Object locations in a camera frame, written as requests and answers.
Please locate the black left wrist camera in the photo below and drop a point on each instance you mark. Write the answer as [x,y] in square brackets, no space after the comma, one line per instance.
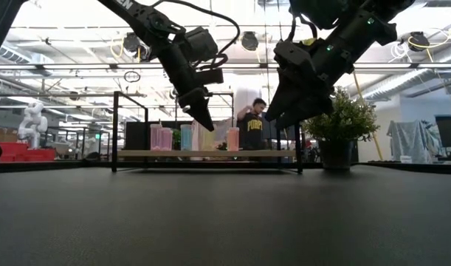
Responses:
[199,44]

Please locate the silver ventilation duct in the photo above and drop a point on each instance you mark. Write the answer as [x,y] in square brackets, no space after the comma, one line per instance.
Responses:
[29,57]
[413,79]

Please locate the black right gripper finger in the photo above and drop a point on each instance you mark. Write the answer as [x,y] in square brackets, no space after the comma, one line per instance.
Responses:
[313,111]
[291,94]

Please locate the person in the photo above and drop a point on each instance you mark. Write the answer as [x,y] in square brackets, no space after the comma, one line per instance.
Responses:
[252,127]

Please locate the long ceiling light bar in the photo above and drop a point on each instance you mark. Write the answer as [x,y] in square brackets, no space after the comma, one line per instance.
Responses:
[254,65]

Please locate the small white cup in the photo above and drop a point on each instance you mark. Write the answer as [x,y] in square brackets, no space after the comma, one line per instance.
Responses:
[406,159]

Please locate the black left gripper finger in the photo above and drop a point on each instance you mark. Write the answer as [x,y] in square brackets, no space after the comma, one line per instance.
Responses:
[204,111]
[193,112]

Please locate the grey draped cloth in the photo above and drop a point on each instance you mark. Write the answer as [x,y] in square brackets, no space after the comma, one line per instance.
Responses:
[406,136]

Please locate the red crates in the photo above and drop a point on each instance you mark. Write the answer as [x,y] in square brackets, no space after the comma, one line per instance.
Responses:
[26,153]

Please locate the white column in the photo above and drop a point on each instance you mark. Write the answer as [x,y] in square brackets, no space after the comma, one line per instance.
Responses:
[243,92]

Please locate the green plant in black pot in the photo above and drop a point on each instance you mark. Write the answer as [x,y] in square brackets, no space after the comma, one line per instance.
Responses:
[343,122]

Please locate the small green background plant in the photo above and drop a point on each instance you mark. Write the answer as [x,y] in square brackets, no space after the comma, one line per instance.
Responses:
[176,138]

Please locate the black partition panel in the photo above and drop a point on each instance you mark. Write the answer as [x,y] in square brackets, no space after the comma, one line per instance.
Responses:
[136,134]

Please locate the red pill bottle white cap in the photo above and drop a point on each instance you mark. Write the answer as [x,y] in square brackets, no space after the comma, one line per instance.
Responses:
[230,140]
[236,140]

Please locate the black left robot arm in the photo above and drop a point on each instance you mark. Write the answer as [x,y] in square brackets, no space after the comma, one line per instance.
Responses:
[136,14]

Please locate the wooden shelf black metal frame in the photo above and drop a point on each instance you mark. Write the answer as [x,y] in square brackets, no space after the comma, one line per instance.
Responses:
[144,153]

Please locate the blue pill bottle white cap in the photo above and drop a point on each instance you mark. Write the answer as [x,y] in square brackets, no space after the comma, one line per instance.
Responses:
[186,138]

